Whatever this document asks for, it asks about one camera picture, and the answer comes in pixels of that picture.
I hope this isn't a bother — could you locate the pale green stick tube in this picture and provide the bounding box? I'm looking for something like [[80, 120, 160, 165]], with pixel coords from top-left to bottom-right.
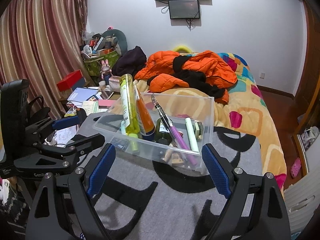
[[185, 118, 199, 152]]

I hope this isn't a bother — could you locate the beige tube with red band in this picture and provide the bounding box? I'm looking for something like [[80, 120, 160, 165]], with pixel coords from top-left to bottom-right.
[[161, 149, 184, 166]]

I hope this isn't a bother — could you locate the small green patterned box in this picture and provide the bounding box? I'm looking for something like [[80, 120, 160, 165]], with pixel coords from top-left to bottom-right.
[[194, 120, 204, 141]]

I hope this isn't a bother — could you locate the mint small tube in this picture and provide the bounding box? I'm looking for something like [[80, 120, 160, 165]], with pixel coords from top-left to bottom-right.
[[120, 120, 127, 135]]

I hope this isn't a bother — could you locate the clear plastic storage box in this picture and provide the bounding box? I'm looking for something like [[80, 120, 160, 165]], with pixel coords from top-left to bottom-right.
[[93, 93, 214, 175]]

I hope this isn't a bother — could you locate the dark green glass bottle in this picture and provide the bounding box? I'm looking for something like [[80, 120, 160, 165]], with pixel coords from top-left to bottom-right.
[[154, 119, 172, 145]]

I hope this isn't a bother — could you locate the orange sunscreen tube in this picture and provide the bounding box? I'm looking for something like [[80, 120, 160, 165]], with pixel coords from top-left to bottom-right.
[[133, 83, 155, 141]]

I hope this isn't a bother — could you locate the yellow-green spray bottle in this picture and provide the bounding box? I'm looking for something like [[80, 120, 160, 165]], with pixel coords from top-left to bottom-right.
[[120, 74, 140, 155]]

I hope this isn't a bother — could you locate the blue notebook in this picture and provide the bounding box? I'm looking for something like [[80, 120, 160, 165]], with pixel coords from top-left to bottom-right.
[[67, 88, 99, 102]]

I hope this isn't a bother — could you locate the red box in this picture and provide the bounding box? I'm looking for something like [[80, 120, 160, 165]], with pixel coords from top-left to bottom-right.
[[56, 69, 83, 92]]

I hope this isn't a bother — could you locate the grey black patterned blanket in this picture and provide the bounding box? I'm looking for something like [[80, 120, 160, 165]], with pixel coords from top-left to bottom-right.
[[92, 127, 262, 239]]

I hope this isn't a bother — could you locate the pink box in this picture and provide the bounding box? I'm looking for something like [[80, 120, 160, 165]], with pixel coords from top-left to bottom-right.
[[98, 99, 116, 107]]

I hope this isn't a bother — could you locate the colourful yellow fleece blanket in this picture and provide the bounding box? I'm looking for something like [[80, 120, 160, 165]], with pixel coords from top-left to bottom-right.
[[133, 53, 287, 189]]

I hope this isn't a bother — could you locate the green storage bag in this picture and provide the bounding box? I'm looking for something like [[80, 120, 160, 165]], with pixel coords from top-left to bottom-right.
[[84, 51, 120, 76]]

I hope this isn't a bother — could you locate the pink floral pouch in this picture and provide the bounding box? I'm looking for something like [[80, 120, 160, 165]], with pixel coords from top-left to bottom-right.
[[108, 76, 121, 93]]

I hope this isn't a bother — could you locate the pink rabbit figure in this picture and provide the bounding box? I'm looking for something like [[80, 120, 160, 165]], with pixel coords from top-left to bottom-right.
[[100, 59, 112, 85]]

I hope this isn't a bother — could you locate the pink slipper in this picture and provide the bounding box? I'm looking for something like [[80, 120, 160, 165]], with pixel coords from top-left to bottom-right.
[[290, 157, 302, 178]]

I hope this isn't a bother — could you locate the striped pink curtain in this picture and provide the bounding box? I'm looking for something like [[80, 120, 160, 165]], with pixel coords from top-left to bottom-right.
[[1, 0, 91, 118]]

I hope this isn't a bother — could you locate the black garment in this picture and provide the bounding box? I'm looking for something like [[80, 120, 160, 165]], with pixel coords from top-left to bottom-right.
[[147, 56, 227, 100]]

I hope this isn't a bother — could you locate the dark purple garment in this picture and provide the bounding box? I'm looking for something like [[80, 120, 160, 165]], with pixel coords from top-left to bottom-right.
[[111, 46, 147, 78]]

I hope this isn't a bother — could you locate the grey-green neck pillow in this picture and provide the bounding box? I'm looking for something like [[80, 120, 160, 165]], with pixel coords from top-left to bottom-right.
[[102, 29, 127, 56]]

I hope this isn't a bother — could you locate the wooden door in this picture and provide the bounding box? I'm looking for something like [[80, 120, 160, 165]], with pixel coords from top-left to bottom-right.
[[295, 1, 319, 134]]

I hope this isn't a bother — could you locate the orange down jacket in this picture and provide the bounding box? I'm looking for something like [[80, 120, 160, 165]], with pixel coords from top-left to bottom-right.
[[134, 50, 238, 105]]

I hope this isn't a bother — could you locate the small wall monitor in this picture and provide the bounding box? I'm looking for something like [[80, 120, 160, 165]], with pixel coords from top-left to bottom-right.
[[168, 0, 200, 20]]

